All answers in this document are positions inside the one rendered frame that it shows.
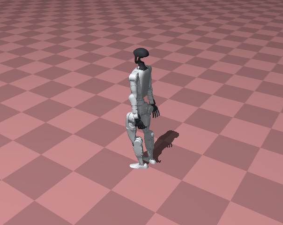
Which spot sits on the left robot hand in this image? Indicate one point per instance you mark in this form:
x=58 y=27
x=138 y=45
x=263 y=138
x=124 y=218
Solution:
x=139 y=123

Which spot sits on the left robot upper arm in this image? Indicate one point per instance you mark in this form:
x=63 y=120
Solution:
x=133 y=78

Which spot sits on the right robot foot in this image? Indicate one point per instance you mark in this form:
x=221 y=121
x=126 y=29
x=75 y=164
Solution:
x=152 y=161

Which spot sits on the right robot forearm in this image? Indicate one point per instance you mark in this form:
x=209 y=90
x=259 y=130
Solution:
x=150 y=95

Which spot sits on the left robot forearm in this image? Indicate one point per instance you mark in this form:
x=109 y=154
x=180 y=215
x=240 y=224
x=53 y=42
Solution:
x=134 y=105

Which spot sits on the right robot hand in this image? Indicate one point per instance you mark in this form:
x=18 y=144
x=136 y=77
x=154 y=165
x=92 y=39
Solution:
x=155 y=110

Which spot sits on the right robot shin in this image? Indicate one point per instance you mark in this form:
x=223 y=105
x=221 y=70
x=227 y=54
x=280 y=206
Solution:
x=149 y=144

